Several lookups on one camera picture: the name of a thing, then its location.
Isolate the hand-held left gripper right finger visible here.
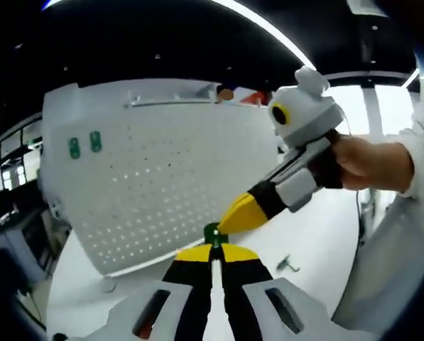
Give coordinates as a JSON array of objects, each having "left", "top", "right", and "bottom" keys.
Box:
[{"left": 220, "top": 244, "right": 340, "bottom": 341}]

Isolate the small green peg piece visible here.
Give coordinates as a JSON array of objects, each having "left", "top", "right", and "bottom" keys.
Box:
[{"left": 89, "top": 130, "right": 103, "bottom": 153}]

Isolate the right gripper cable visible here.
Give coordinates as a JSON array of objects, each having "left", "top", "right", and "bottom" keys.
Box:
[{"left": 353, "top": 190, "right": 367, "bottom": 246}]

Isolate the red blue banner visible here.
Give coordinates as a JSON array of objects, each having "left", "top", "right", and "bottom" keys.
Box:
[{"left": 238, "top": 88, "right": 273, "bottom": 107}]

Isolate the person's grey clothing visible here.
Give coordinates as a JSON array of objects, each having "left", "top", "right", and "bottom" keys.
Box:
[{"left": 334, "top": 195, "right": 424, "bottom": 335}]

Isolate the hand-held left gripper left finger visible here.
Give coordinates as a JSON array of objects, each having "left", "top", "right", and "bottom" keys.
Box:
[{"left": 107, "top": 244, "right": 214, "bottom": 341}]

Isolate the white desk partition panel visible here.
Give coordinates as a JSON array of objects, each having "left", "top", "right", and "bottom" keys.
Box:
[{"left": 43, "top": 78, "right": 269, "bottom": 118}]

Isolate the black monitor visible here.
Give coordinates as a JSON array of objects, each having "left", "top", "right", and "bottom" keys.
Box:
[{"left": 0, "top": 190, "right": 24, "bottom": 214}]

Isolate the person's right hand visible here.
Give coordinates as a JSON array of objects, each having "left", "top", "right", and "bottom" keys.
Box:
[{"left": 333, "top": 133, "right": 391, "bottom": 192}]

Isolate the curved ceiling light strip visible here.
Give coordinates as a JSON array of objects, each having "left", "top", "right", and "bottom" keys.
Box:
[{"left": 207, "top": 0, "right": 319, "bottom": 74}]

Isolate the green hook assembly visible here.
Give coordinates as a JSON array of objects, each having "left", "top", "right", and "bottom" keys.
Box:
[
  {"left": 277, "top": 254, "right": 301, "bottom": 274},
  {"left": 203, "top": 222, "right": 229, "bottom": 262},
  {"left": 67, "top": 136, "right": 82, "bottom": 160}
]

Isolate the white perforated mounting plate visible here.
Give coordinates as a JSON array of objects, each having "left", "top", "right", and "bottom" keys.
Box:
[{"left": 40, "top": 106, "right": 282, "bottom": 294}]

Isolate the grey cabinet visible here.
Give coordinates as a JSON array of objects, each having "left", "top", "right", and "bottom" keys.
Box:
[{"left": 0, "top": 209, "right": 70, "bottom": 281}]

